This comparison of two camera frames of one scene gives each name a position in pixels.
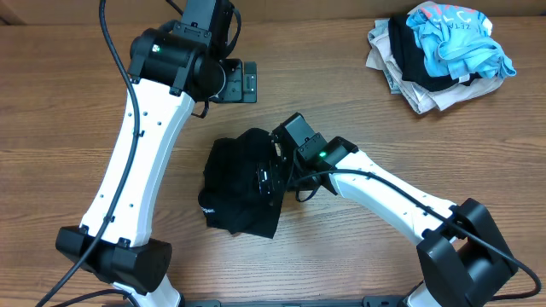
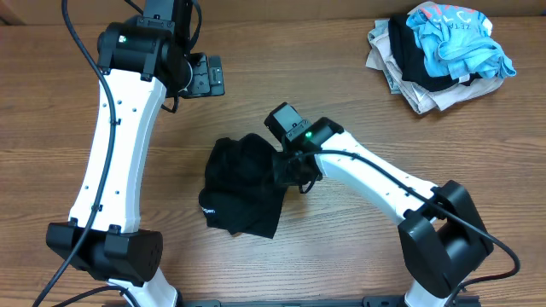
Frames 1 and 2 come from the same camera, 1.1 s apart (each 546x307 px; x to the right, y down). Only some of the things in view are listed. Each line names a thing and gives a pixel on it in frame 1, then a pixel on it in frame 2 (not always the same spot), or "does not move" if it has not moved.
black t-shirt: (229, 197) does not move
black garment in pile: (412, 61) does not move
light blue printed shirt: (455, 39) does not move
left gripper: (248, 82) -> (204, 78)
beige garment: (381, 56) does not move
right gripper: (274, 170) -> (287, 177)
